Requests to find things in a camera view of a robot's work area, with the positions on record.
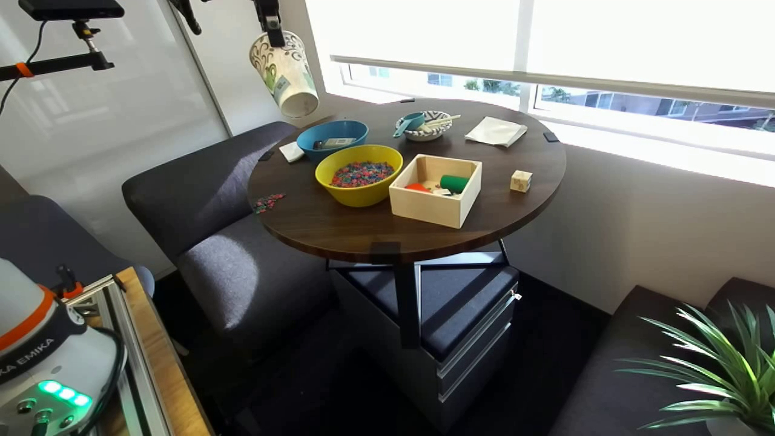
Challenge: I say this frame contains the heap of coloured beads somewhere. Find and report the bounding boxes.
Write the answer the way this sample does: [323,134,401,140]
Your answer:
[330,160,395,188]

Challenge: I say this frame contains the teal scoop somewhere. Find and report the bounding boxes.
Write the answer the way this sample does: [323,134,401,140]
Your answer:
[393,112,426,138]

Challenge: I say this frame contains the dark grey bench seat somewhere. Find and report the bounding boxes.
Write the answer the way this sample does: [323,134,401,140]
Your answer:
[547,277,775,436]

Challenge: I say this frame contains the white folded napkin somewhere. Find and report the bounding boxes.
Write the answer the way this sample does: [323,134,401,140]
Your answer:
[464,116,528,148]

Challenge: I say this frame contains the blue bowl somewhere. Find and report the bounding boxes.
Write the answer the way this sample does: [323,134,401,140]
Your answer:
[296,120,369,163]

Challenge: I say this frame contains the scattered coloured beads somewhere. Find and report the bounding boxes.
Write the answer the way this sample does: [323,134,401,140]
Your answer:
[253,193,286,214]

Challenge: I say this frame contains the yellow bowl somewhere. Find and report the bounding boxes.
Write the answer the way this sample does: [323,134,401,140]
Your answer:
[315,144,404,208]

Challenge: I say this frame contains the dark grey chair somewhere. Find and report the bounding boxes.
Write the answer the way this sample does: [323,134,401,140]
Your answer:
[0,163,156,299]

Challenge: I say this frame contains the green potted plant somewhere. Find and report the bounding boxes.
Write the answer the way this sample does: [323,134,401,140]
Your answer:
[616,302,775,436]

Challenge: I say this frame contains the camera on mount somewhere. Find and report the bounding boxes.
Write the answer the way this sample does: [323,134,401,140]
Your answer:
[0,0,125,83]

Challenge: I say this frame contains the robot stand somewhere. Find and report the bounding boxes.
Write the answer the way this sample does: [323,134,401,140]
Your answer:
[58,266,214,436]

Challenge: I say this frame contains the patterned paper cup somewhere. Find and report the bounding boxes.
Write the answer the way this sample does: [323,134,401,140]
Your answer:
[249,30,320,119]

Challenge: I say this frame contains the filing cabinet with cushion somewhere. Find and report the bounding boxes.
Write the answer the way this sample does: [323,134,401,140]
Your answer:
[329,251,523,432]

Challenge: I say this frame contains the wooden box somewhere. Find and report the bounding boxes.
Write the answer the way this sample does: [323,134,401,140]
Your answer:
[388,154,484,230]

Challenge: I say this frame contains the black and white patterned bowl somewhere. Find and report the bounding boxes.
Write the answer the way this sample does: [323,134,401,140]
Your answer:
[395,110,453,142]

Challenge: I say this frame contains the window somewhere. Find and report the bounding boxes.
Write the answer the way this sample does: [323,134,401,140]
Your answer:
[305,0,775,135]

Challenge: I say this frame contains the dark grey armchair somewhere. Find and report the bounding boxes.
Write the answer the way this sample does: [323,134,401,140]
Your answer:
[121,121,341,364]

